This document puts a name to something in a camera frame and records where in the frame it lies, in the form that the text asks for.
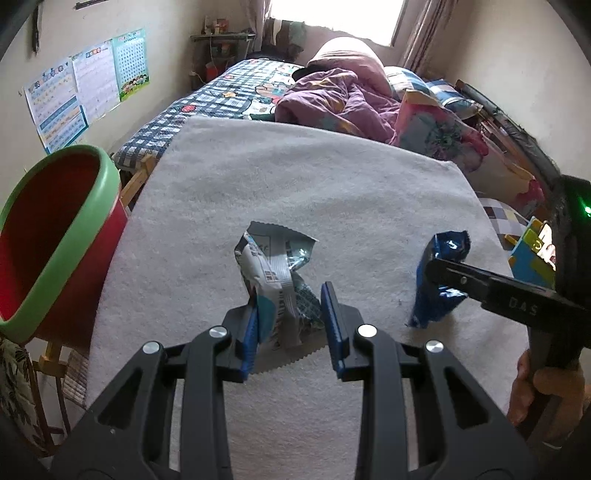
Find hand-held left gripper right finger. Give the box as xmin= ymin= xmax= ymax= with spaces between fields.
xmin=321 ymin=281 xmax=539 ymax=480

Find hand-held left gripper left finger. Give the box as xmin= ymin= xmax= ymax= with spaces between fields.
xmin=51 ymin=302 xmax=260 ymax=480

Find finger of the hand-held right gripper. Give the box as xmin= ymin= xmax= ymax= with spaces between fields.
xmin=425 ymin=258 xmax=557 ymax=334

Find blue snack wrapper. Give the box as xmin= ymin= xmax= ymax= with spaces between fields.
xmin=406 ymin=229 xmax=472 ymax=329

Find silver snack wrapper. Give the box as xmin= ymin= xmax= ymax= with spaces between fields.
xmin=233 ymin=222 xmax=326 ymax=372

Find red bin with green rim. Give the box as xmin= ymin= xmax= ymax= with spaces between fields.
xmin=0 ymin=144 xmax=129 ymax=344

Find person's right hand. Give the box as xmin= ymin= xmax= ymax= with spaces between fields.
xmin=507 ymin=348 xmax=587 ymax=444

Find colourful toy box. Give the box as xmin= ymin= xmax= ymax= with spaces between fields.
xmin=508 ymin=217 xmax=559 ymax=289

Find checked cushion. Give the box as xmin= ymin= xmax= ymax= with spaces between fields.
xmin=478 ymin=198 xmax=532 ymax=236

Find beige pillow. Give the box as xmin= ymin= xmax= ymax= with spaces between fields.
xmin=466 ymin=143 xmax=546 ymax=217

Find dark wooden headboard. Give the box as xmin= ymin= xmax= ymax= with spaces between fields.
xmin=455 ymin=79 xmax=561 ymax=185

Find pink floral pillow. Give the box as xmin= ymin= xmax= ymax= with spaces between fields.
xmin=390 ymin=90 xmax=490 ymax=174

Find wooden chair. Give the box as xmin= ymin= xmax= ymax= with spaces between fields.
xmin=28 ymin=342 xmax=90 ymax=435

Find blue plaid pillow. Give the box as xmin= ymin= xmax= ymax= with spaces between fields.
xmin=383 ymin=66 xmax=430 ymax=100
xmin=422 ymin=79 xmax=483 ymax=121

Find purple quilt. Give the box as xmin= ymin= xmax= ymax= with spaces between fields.
xmin=274 ymin=68 xmax=402 ymax=144

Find floral seat cushion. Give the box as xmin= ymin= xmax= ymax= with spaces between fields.
xmin=0 ymin=339 xmax=51 ymax=455

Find plaid cartoon bed sheet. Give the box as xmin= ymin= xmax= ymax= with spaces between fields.
xmin=113 ymin=59 xmax=305 ymax=169

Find pink rolled duvet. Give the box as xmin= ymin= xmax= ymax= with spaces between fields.
xmin=307 ymin=37 xmax=393 ymax=97

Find beige curtain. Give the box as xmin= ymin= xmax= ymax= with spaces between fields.
xmin=247 ymin=0 xmax=273 ymax=47
xmin=399 ymin=0 xmax=448 ymax=75

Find dark hanging clothes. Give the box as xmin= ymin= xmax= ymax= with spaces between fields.
xmin=263 ymin=18 xmax=310 ymax=54

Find small cluttered desk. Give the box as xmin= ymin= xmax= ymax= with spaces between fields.
xmin=190 ymin=16 xmax=257 ymax=88

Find bright window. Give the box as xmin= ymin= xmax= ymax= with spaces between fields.
xmin=270 ymin=0 xmax=407 ymax=47

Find wooden bed frame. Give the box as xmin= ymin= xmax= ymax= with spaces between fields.
xmin=119 ymin=154 xmax=155 ymax=208

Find green chart wall poster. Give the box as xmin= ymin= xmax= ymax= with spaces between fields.
xmin=112 ymin=28 xmax=151 ymax=102

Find white chart wall poster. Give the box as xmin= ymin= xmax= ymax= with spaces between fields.
xmin=70 ymin=42 xmax=122 ymax=123

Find blue chart wall poster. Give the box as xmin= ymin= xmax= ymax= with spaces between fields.
xmin=24 ymin=62 xmax=88 ymax=155

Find long metal wall bracket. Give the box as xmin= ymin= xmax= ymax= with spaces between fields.
xmin=30 ymin=0 xmax=44 ymax=56

